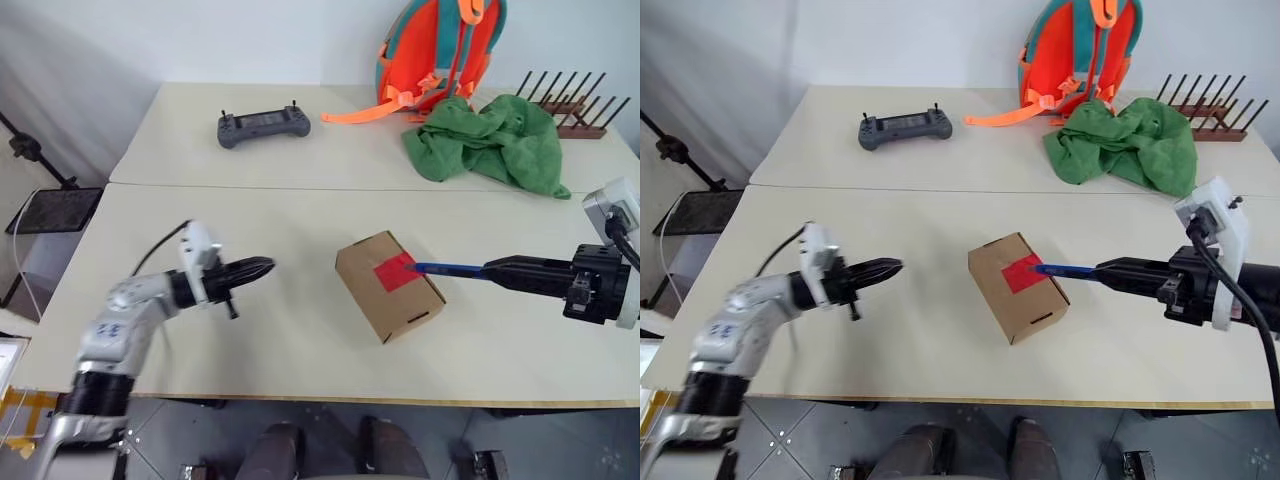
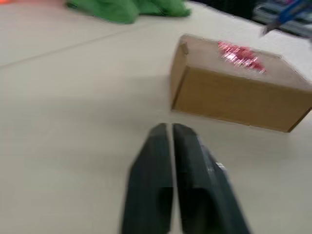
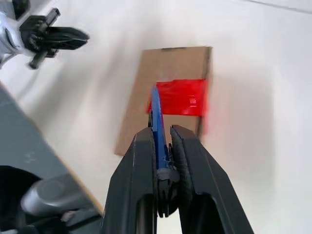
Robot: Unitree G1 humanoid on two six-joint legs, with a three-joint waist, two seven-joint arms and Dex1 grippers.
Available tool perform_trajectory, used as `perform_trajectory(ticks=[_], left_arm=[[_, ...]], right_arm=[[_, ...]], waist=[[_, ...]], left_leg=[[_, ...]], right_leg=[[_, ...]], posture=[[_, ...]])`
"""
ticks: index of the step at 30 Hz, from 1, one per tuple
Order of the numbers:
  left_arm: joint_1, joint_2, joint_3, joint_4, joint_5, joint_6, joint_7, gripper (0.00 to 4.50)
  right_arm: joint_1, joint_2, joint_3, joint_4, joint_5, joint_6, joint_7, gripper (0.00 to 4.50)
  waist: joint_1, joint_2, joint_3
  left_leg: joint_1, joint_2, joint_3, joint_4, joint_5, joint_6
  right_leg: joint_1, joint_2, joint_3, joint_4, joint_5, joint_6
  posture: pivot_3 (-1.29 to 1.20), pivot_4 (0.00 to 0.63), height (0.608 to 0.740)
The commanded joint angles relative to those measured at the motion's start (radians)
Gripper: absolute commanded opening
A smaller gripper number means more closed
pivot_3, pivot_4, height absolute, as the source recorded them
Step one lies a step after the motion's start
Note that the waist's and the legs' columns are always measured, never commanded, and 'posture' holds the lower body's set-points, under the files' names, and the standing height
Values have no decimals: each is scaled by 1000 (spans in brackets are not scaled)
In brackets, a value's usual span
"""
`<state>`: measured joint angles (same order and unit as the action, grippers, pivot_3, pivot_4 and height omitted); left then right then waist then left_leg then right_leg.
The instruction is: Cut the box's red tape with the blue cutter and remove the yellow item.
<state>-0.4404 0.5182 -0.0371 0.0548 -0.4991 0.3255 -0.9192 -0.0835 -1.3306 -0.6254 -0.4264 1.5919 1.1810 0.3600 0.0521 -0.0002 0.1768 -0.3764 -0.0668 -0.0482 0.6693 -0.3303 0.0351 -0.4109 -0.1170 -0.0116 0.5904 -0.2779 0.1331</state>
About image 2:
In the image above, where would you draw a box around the brown cardboard box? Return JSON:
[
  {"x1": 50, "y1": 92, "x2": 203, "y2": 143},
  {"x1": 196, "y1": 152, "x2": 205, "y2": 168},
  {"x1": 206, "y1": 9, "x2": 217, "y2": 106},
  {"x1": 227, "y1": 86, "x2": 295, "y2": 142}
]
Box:
[{"x1": 170, "y1": 34, "x2": 312, "y2": 134}]

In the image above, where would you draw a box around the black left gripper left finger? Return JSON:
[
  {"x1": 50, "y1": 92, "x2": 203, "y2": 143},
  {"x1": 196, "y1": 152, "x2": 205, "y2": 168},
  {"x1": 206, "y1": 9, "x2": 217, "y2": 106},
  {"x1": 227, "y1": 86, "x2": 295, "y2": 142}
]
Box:
[{"x1": 121, "y1": 123, "x2": 175, "y2": 234}]

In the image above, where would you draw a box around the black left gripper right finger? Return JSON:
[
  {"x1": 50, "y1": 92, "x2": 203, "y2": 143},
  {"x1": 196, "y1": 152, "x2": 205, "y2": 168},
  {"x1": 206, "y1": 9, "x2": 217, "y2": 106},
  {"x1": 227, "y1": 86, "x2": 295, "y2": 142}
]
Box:
[{"x1": 172, "y1": 123, "x2": 252, "y2": 234}]

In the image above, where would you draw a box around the red tape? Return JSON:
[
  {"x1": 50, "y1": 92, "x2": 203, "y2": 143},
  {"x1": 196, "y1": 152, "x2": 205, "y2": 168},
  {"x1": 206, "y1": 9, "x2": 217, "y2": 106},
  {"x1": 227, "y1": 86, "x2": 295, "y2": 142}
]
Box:
[{"x1": 217, "y1": 40, "x2": 266, "y2": 73}]

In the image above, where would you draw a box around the blue cutter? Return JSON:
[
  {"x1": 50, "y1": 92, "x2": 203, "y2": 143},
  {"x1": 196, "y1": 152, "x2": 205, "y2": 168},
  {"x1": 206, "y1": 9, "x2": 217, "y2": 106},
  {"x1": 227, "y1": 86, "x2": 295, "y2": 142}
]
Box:
[{"x1": 259, "y1": 0, "x2": 312, "y2": 37}]

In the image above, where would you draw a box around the green cloth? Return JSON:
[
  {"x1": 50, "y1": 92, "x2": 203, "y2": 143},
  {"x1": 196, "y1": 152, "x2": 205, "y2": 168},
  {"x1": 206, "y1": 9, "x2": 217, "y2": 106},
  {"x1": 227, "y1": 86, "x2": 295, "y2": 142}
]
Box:
[{"x1": 65, "y1": 0, "x2": 192, "y2": 25}]

